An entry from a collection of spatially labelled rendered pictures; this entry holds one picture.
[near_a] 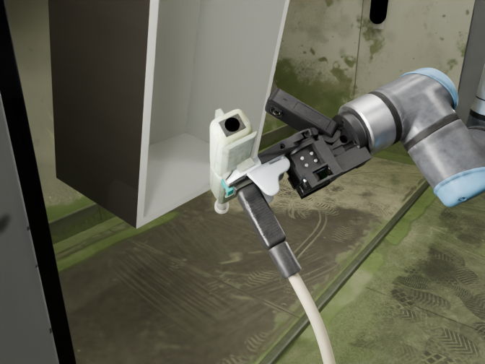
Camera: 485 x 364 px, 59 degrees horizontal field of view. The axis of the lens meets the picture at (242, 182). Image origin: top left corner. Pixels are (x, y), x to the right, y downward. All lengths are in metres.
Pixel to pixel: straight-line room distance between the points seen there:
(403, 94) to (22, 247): 0.54
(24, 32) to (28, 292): 2.01
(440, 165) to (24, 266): 0.55
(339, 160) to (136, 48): 0.56
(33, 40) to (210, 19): 1.02
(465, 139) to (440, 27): 2.25
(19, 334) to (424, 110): 0.59
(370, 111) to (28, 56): 1.87
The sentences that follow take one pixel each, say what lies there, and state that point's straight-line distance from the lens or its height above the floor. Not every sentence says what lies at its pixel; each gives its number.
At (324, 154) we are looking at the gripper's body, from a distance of 0.63.
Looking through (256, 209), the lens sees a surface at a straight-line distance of 0.60.
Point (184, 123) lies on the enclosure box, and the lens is 1.78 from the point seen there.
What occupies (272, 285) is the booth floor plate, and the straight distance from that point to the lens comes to 1.67.
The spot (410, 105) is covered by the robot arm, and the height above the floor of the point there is 0.89.
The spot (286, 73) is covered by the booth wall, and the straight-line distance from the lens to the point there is 3.36.
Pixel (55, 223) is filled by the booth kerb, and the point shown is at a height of 0.15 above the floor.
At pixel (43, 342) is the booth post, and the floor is 0.74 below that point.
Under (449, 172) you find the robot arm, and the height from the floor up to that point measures 0.80.
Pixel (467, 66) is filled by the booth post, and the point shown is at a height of 0.68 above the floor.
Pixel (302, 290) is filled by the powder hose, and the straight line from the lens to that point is 0.61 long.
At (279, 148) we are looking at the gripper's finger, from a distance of 0.60.
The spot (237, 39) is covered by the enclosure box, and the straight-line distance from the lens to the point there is 1.58.
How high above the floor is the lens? 1.03
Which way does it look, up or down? 23 degrees down
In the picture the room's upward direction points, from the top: straight up
